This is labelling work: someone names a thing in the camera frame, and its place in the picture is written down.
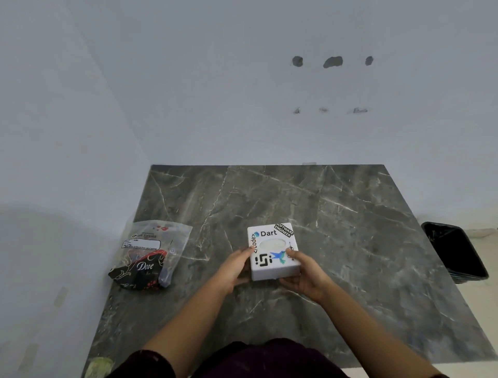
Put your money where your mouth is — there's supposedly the person's right hand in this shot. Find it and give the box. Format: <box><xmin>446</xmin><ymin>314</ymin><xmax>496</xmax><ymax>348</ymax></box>
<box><xmin>279</xmin><ymin>249</ymin><xmax>331</xmax><ymax>305</ymax></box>

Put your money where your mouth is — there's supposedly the person's left hand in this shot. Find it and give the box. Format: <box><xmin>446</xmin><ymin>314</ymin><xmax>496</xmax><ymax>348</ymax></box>
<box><xmin>216</xmin><ymin>246</ymin><xmax>254</xmax><ymax>295</ymax></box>

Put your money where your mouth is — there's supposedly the white stickered tissue box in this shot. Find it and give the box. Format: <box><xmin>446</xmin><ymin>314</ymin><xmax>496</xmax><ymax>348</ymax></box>
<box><xmin>247</xmin><ymin>222</ymin><xmax>301</xmax><ymax>282</ymax></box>

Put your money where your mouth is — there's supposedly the Dove tissue plastic packet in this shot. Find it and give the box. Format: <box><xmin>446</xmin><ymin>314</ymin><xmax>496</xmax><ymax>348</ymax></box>
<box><xmin>108</xmin><ymin>220</ymin><xmax>193</xmax><ymax>293</ymax></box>

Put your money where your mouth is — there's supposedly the person's right forearm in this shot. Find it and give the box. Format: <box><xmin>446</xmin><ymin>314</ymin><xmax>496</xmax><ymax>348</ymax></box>
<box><xmin>311</xmin><ymin>280</ymin><xmax>435</xmax><ymax>378</ymax></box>

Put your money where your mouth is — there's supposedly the person's left forearm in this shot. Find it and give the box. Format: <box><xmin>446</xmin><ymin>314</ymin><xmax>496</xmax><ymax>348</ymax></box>
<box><xmin>142</xmin><ymin>286</ymin><xmax>234</xmax><ymax>378</ymax></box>

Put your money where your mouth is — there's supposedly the person's dark maroon top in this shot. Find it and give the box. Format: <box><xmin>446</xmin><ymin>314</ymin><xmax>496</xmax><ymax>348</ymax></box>
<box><xmin>113</xmin><ymin>337</ymin><xmax>448</xmax><ymax>378</ymax></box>

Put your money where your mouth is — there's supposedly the trash bin with black liner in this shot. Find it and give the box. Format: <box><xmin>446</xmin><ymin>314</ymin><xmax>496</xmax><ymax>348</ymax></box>
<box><xmin>421</xmin><ymin>221</ymin><xmax>489</xmax><ymax>284</ymax></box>

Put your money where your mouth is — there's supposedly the yellowed corner sticker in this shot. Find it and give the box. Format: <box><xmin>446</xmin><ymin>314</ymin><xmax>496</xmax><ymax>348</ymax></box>
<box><xmin>85</xmin><ymin>357</ymin><xmax>114</xmax><ymax>378</ymax></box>

